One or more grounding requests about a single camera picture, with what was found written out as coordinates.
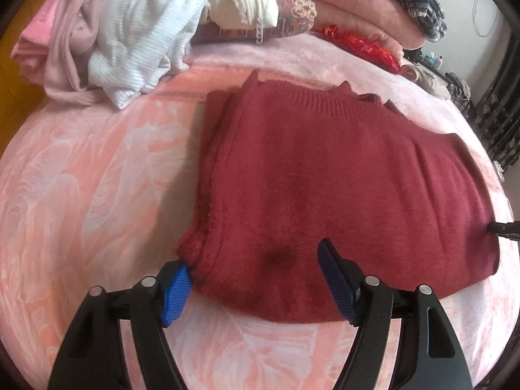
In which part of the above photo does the dark red knit sweater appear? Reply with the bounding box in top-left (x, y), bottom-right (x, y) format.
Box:
top-left (178, 69), bottom-right (501, 326)

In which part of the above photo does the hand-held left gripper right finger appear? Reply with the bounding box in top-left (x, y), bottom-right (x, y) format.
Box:
top-left (317, 238), bottom-right (474, 390)

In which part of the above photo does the pink folded fleece blanket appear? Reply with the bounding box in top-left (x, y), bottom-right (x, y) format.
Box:
top-left (280, 0), bottom-right (425, 64)

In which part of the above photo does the mauve garment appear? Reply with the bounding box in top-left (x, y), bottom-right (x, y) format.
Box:
top-left (44, 0), bottom-right (107, 108)

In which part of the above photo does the white hanging cord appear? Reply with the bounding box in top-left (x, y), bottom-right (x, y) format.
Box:
top-left (473, 0), bottom-right (500, 38)

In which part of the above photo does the white ribbed garment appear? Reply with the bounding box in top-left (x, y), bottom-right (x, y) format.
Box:
top-left (87, 0), bottom-right (228, 110)

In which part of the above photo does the dark patterned curtain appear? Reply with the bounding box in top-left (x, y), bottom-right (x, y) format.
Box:
top-left (473, 49), bottom-right (520, 171)

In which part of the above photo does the grey plaid cloth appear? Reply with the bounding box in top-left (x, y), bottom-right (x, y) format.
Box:
top-left (445, 72), bottom-right (473, 119)

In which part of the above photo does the beige cloth item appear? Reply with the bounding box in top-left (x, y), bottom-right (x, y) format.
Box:
top-left (400, 63), bottom-right (451, 100)

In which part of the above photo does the pink floral bed blanket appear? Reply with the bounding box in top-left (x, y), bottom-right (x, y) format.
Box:
top-left (0, 32), bottom-right (516, 390)

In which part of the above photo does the red sequined pouch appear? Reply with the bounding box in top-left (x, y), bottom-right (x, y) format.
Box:
top-left (322, 25), bottom-right (402, 74)

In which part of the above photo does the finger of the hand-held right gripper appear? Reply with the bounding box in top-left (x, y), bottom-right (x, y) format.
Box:
top-left (487, 220), bottom-right (520, 240)

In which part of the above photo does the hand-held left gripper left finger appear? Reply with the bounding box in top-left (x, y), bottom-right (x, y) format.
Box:
top-left (48, 261), bottom-right (192, 390)

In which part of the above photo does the purple patterned cushion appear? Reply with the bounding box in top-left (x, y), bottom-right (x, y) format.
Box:
top-left (191, 0), bottom-right (318, 45)

